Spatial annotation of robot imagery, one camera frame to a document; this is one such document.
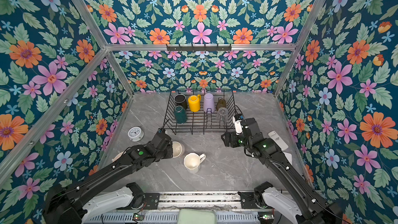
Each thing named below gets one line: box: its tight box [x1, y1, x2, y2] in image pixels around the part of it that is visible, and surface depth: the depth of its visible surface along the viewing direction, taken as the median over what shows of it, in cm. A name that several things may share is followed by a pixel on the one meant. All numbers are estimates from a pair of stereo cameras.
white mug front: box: [183, 152, 207, 174], surface depth 80 cm
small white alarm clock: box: [127, 126, 145, 142], surface depth 95 cm
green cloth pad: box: [177, 208, 217, 224], surface depth 68 cm
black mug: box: [173, 93, 188, 110], surface depth 103 cm
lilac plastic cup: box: [203, 92, 216, 114], surface depth 101 cm
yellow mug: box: [187, 94, 202, 112], surface depth 103 cm
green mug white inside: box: [173, 105, 188, 124], surface depth 98 cm
